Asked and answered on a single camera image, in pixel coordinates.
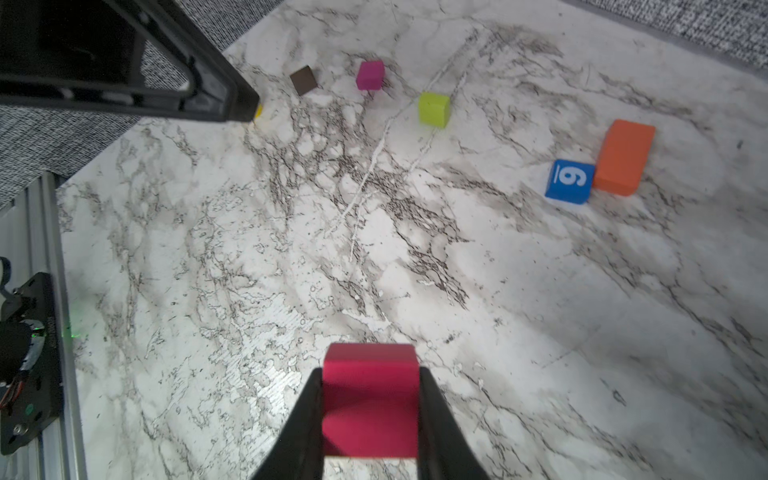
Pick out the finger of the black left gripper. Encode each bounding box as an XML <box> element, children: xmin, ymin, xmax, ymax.
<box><xmin>1</xmin><ymin>1</ymin><xmax>260</xmax><ymax>122</ymax></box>

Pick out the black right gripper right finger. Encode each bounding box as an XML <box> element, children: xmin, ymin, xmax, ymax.
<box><xmin>417</xmin><ymin>367</ymin><xmax>489</xmax><ymax>480</ymax></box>

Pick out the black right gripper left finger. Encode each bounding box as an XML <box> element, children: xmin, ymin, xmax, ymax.
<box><xmin>251</xmin><ymin>368</ymin><xmax>324</xmax><ymax>480</ymax></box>

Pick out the magenta-red wood block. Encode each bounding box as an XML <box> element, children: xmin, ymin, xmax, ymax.
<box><xmin>322</xmin><ymin>343</ymin><xmax>420</xmax><ymax>459</ymax></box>

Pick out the lime green wood cube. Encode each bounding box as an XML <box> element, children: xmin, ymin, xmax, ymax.
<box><xmin>418</xmin><ymin>92</ymin><xmax>451</xmax><ymax>129</ymax></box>

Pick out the blue number six cube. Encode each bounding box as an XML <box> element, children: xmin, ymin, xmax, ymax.
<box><xmin>545</xmin><ymin>159</ymin><xmax>596</xmax><ymax>205</ymax></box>

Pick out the orange wood block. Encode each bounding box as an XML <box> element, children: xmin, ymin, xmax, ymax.
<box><xmin>593</xmin><ymin>119</ymin><xmax>656</xmax><ymax>196</ymax></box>

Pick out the brown wood cube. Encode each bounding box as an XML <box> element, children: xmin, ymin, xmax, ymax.
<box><xmin>290</xmin><ymin>66</ymin><xmax>318</xmax><ymax>97</ymax></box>

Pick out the purple wood cube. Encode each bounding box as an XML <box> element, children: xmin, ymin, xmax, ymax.
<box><xmin>356</xmin><ymin>60</ymin><xmax>385</xmax><ymax>91</ymax></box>

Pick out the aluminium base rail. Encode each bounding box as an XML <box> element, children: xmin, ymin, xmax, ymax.
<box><xmin>1</xmin><ymin>172</ymin><xmax>87</xmax><ymax>479</ymax></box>

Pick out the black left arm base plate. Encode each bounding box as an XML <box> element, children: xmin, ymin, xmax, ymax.
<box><xmin>1</xmin><ymin>257</ymin><xmax>64</xmax><ymax>456</ymax></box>

